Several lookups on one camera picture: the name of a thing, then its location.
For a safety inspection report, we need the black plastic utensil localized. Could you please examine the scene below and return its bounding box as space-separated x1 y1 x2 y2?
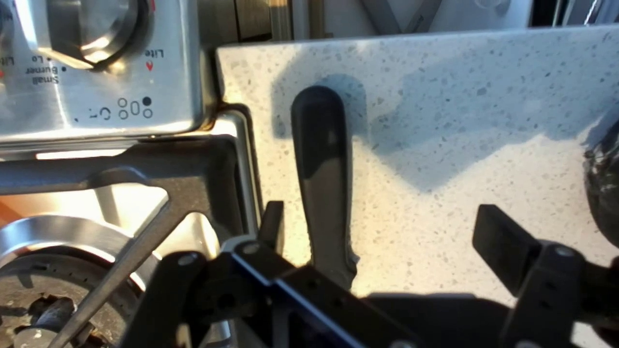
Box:
291 82 362 293

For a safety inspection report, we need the stainless steel gas stove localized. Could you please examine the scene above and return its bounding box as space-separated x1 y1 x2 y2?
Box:
0 0 265 348

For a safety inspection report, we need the steel stove knob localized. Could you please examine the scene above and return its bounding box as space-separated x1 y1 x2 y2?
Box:
43 0 155 71

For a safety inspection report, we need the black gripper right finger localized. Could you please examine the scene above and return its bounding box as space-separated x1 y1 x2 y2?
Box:
470 202 619 348

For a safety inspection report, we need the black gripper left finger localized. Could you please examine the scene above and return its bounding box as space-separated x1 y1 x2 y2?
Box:
120 198 422 348

